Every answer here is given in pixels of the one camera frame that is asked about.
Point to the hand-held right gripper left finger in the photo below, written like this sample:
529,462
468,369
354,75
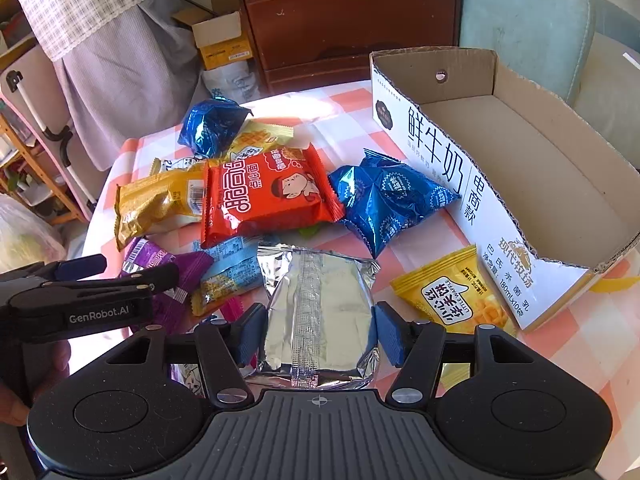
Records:
250,335

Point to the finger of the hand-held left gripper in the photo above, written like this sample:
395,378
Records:
82,266
160,277

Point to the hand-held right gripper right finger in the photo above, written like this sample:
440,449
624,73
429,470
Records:
389,335

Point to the purple snack packet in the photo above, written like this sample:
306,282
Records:
195,267

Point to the silver foil snack packet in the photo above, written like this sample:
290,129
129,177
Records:
315,310

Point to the blue barcode cracker packet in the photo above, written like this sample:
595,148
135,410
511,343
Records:
230,265

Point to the yellow waffle packet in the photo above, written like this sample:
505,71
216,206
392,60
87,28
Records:
260,137
445,290

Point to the gold snack packet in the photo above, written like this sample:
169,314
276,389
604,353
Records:
150,205

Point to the pale printed snack packet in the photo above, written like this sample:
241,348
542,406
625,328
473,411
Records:
187,382

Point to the red snack packet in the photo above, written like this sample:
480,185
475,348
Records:
260,195

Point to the blue foil snack packet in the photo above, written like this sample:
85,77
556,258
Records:
210,125
385,200

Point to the white printed cardboard box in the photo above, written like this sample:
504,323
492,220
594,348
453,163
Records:
435,140

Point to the person's left hand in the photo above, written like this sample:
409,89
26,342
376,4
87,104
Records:
22,400

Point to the clear plastic bag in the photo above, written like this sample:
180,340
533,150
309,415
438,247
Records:
25,235

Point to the wooden shelf rack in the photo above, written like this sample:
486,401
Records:
35,165

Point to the white bag with blue print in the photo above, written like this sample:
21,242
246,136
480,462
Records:
230,85

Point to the lilac checked cloth cover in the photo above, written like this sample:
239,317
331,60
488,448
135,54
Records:
100,35

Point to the pink checked tablecloth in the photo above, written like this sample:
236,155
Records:
320,105

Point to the small open cardboard box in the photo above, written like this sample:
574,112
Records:
220,35

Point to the brown wooden nightstand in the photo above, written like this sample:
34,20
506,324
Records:
350,25

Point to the pale blue sofa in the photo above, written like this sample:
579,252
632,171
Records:
525,10

